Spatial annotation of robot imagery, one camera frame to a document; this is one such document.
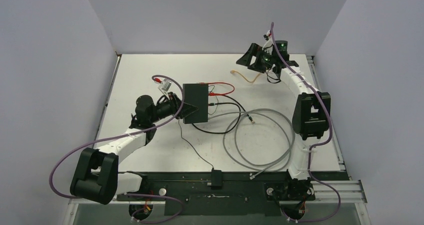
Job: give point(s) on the aluminium left side rail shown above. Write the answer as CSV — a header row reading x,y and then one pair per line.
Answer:
x,y
109,87

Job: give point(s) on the aluminium front rail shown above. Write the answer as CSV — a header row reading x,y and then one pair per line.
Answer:
x,y
243,191

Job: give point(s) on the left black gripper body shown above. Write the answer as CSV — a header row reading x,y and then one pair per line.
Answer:
x,y
163,110

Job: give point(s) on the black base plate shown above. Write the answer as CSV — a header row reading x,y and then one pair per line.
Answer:
x,y
221,208

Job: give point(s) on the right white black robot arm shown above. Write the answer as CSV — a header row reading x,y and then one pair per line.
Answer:
x,y
311,116

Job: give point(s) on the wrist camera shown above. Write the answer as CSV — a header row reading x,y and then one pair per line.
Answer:
x,y
269,44
164,87

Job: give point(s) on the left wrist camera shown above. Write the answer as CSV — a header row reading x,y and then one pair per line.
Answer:
x,y
164,87

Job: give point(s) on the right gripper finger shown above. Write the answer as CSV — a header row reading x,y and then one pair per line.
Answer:
x,y
253,50
257,64

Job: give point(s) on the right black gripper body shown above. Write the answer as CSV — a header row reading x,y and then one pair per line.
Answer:
x,y
268,58

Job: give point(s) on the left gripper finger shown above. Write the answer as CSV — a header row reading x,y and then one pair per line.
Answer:
x,y
187,110
174,101

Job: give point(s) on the aluminium right side rail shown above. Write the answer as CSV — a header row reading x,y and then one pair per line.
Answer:
x,y
319,82

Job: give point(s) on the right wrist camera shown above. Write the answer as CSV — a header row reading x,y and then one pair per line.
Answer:
x,y
269,44

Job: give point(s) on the dark grey network switch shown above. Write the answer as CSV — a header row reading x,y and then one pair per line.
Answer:
x,y
196,94

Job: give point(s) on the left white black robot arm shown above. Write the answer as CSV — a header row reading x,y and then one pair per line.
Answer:
x,y
97,177

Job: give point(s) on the aluminium rail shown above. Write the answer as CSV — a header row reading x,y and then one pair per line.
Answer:
x,y
243,191
109,87
319,82

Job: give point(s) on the black power adapter box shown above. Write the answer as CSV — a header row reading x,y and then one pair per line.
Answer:
x,y
216,179

